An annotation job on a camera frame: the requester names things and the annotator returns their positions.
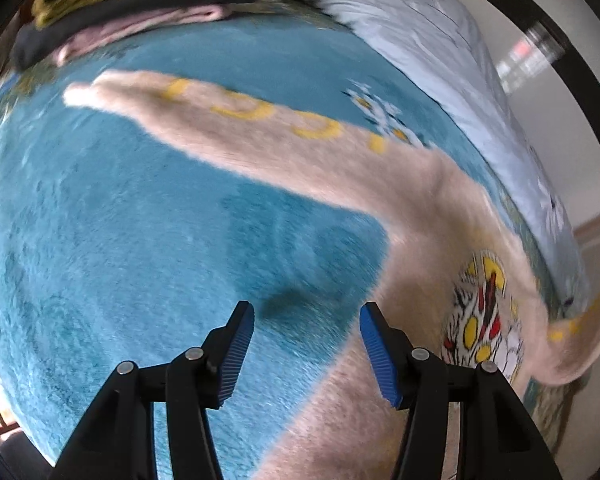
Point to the pink cloth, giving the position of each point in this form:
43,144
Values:
145,22

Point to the black door frame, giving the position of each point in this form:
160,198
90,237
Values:
580,50

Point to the blue floral fleece blanket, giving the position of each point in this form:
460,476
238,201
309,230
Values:
130,235

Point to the cream fuzzy sweater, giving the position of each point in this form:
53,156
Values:
420,210

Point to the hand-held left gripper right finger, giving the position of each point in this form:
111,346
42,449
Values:
380,355

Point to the light blue floral quilt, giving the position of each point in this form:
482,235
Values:
455,70

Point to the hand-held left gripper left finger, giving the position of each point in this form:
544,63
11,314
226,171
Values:
237,355

